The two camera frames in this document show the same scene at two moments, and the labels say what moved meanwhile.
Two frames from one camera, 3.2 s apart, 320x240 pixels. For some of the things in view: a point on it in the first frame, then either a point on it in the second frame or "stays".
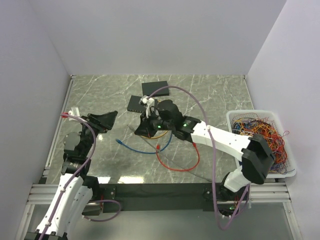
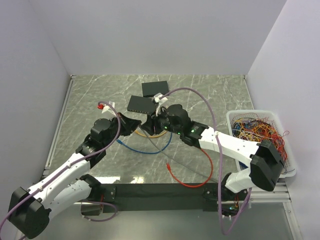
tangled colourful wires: x=250 y=124 stays
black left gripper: x=102 y=122 → x=129 y=125
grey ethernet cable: x=170 y=159 → x=176 y=160
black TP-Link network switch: x=134 y=105 stays
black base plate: x=159 y=197 stays
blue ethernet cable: x=120 y=142 stays
